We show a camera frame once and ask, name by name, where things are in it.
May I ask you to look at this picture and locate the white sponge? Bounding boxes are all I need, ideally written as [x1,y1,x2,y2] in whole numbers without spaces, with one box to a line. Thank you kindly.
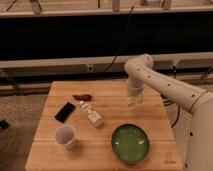
[126,96,136,107]

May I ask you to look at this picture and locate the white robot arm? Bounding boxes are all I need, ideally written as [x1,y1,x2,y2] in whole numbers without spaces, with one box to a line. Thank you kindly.
[124,54,213,171]

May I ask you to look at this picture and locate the white bottle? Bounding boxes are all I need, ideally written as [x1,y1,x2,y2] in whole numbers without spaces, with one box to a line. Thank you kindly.
[80,101,104,127]

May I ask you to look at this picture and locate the red chili pepper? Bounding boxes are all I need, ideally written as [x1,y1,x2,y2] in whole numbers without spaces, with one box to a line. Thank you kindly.
[73,94,92,101]

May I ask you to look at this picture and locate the green bowl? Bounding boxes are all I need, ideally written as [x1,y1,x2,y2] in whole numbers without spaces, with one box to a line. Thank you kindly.
[111,124,150,165]

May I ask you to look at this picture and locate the black rectangular block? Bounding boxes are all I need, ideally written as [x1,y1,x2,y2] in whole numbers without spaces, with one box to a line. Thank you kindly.
[55,102,75,123]

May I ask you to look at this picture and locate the black object on floor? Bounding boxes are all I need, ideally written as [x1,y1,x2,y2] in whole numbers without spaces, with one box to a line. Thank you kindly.
[0,119,9,129]

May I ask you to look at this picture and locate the black floor cable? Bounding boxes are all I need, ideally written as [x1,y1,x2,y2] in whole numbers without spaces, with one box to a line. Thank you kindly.
[160,65,181,129]

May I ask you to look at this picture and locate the black hanging cable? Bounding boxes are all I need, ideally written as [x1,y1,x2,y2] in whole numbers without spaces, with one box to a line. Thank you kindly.
[101,5,136,74]

